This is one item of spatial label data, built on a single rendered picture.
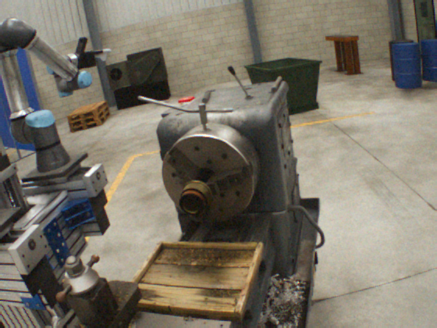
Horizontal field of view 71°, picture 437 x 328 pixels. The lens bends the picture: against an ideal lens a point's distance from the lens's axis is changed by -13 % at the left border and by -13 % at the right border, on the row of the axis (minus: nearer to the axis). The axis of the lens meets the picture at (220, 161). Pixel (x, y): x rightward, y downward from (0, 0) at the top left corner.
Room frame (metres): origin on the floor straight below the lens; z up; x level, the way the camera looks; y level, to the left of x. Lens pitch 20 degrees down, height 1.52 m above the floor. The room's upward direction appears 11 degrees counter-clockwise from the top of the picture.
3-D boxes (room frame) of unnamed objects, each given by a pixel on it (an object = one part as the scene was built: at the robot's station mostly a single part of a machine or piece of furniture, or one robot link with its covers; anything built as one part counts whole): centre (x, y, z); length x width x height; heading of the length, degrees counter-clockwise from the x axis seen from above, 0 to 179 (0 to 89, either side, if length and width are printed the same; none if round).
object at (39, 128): (1.34, 0.69, 1.33); 0.13 x 0.12 x 0.14; 58
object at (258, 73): (6.11, -1.35, 0.43); 1.34 x 0.94 x 0.85; 10
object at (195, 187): (0.96, 0.09, 1.08); 0.09 x 0.09 x 0.09; 71
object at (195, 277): (0.83, 0.14, 0.89); 0.36 x 0.30 x 0.04; 70
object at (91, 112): (8.84, 3.12, 0.22); 1.25 x 0.86 x 0.44; 1
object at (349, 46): (9.35, -3.91, 0.50); 1.61 x 0.44 x 1.00; 178
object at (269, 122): (1.48, -0.08, 1.06); 0.59 x 0.48 x 0.39; 160
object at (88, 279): (0.56, 0.33, 1.13); 0.08 x 0.08 x 0.03
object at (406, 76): (6.34, -4.09, 0.44); 0.59 x 0.59 x 0.88
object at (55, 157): (1.33, 0.69, 1.21); 0.15 x 0.15 x 0.10
